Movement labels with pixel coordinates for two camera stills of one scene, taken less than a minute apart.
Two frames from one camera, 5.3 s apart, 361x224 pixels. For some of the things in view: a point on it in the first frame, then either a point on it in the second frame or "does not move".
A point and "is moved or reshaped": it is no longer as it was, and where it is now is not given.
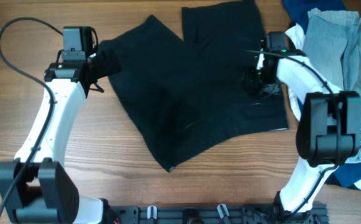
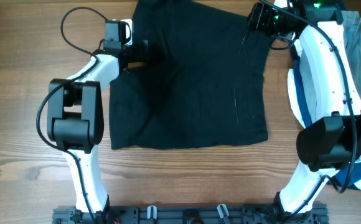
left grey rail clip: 155,212 does not move
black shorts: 190,93 is moved or reshaped
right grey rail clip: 220,210 does not move
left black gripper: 106,69 → 137,55
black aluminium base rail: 214,214 does not move
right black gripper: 253,79 → 258,18
